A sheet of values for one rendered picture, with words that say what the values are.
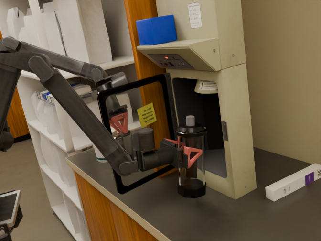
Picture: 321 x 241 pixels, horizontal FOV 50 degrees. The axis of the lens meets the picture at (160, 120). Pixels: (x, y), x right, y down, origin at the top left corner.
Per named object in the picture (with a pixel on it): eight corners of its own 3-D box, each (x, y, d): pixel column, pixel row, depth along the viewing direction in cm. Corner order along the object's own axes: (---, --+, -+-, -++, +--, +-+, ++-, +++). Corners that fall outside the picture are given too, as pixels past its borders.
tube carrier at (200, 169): (194, 179, 126) (193, 123, 121) (214, 189, 117) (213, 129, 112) (170, 187, 120) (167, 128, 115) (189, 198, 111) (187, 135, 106)
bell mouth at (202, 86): (219, 80, 139) (218, 67, 137) (252, 83, 124) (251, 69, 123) (185, 91, 130) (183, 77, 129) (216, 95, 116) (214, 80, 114)
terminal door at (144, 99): (179, 165, 145) (165, 72, 133) (119, 196, 127) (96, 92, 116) (177, 165, 145) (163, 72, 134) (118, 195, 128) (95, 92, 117)
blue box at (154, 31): (162, 41, 130) (158, 16, 128) (177, 40, 122) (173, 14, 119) (139, 45, 125) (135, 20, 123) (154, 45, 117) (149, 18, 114)
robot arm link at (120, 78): (96, 76, 139) (89, 70, 130) (122, 63, 138) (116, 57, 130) (107, 102, 137) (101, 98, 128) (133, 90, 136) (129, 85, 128)
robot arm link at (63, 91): (28, 63, 99) (22, 64, 89) (44, 51, 100) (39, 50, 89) (120, 171, 111) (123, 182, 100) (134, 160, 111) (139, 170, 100)
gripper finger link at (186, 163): (192, 138, 115) (169, 144, 110) (206, 143, 109) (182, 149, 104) (192, 157, 117) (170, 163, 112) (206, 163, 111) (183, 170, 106)
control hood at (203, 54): (165, 66, 135) (161, 40, 132) (222, 70, 108) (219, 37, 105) (140, 72, 129) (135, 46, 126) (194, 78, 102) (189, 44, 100)
